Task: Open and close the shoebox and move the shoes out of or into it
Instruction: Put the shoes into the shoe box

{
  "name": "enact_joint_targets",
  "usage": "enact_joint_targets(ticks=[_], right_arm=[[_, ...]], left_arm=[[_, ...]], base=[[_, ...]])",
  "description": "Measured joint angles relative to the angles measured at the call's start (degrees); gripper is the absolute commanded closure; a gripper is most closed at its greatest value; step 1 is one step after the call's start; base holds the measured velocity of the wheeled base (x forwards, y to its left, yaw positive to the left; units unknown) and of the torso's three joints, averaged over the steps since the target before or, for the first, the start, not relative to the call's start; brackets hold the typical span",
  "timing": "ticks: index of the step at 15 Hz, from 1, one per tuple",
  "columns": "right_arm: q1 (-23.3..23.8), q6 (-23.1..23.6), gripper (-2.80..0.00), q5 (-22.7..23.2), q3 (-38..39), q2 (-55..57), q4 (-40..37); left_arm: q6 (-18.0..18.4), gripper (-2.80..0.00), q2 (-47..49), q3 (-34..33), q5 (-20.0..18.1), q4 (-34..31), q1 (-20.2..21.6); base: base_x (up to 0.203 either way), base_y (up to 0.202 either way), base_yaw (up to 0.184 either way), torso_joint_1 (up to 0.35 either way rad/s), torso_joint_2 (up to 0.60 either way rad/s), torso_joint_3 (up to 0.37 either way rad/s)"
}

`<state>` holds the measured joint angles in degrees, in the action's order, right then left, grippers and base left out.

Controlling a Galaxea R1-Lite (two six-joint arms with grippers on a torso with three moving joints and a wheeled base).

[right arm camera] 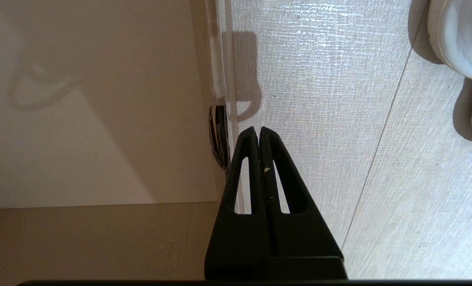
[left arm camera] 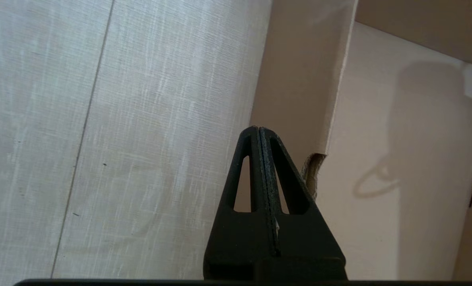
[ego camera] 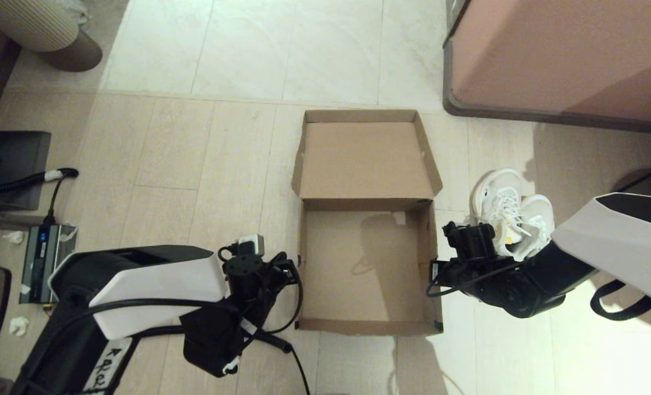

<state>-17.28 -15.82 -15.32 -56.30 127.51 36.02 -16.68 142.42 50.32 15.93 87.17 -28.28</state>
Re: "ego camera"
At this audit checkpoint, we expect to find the brown cardboard shoe box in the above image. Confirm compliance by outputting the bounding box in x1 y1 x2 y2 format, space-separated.
291 109 444 336

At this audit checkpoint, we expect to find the white sneaker with laces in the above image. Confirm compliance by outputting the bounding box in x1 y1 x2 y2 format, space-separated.
469 168 530 258
509 194 556 262

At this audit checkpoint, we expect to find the grey power supply unit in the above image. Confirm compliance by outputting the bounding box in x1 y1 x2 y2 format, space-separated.
20 222 79 306

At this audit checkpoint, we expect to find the pink brown cabinet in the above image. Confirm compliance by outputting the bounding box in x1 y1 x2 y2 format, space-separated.
443 0 651 136

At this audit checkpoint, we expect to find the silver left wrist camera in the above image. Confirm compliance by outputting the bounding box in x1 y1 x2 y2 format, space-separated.
237 234 264 256

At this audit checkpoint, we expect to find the ribbed beige round bin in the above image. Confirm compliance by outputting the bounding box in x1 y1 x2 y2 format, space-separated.
0 0 104 73

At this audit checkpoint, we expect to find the thick black cable loop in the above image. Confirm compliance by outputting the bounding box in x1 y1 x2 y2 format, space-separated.
590 280 651 322

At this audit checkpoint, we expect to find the black hose with white tape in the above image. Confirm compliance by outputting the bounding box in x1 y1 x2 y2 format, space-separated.
0 167 80 224

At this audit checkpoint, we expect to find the black corrugated floor cable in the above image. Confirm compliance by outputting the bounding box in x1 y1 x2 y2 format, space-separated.
133 324 310 395

